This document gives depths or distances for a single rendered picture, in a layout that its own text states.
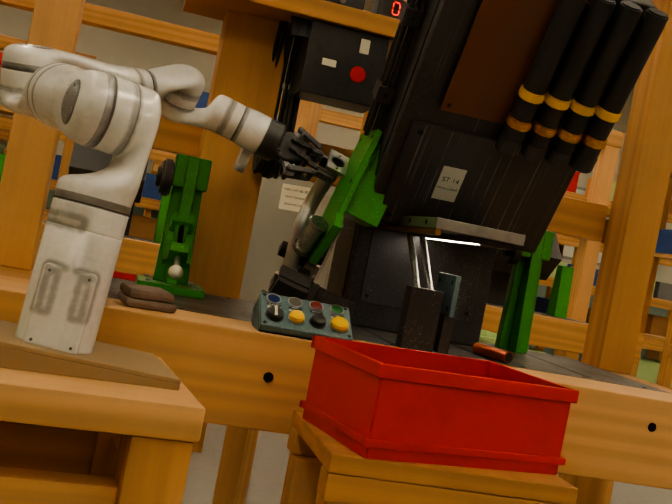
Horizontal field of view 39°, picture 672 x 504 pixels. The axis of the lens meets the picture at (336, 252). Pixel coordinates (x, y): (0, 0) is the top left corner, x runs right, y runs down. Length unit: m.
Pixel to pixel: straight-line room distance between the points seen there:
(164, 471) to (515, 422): 0.48
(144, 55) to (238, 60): 9.80
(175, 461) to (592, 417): 0.81
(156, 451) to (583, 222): 1.54
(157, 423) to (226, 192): 1.05
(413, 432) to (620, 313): 1.20
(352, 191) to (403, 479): 0.65
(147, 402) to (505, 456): 0.50
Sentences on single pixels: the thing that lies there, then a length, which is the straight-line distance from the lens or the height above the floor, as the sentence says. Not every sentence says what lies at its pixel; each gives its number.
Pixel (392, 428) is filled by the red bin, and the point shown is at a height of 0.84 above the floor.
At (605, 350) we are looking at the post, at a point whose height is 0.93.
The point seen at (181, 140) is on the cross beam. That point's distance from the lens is 2.12.
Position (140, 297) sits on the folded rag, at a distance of 1.47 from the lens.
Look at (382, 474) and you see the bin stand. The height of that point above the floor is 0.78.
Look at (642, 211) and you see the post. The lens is 2.36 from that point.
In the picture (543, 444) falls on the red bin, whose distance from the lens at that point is 1.34.
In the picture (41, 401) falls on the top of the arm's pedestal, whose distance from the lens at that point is 1.03.
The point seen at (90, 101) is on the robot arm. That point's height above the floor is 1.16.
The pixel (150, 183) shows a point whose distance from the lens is 8.66.
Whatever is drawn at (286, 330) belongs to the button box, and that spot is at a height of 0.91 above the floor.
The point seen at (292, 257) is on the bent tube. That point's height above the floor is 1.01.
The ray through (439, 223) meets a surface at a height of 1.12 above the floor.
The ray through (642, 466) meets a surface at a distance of 1.72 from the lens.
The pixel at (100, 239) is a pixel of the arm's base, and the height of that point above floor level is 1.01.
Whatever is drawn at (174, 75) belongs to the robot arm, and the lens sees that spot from 1.73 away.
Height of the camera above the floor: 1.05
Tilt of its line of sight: level
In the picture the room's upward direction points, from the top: 11 degrees clockwise
